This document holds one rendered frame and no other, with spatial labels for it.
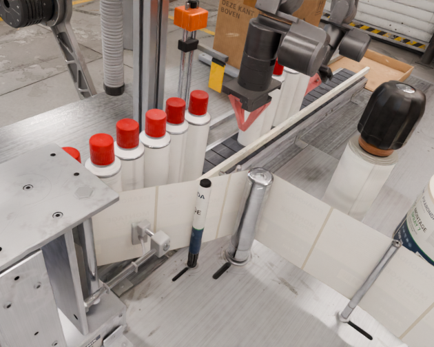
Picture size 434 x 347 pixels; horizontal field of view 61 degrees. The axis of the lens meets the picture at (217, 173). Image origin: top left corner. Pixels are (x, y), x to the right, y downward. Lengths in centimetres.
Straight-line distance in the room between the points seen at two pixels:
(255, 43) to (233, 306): 41
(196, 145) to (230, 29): 71
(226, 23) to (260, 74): 71
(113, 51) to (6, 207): 33
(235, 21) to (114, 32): 75
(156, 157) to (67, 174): 24
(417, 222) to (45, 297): 59
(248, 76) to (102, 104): 56
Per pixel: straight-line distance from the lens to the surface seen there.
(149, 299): 60
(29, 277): 36
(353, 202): 70
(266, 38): 61
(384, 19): 506
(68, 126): 102
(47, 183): 39
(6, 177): 40
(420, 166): 118
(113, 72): 63
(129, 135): 56
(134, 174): 59
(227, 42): 135
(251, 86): 65
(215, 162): 84
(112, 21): 60
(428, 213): 72
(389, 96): 61
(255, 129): 87
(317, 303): 65
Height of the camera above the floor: 140
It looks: 40 degrees down
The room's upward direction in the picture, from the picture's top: 11 degrees clockwise
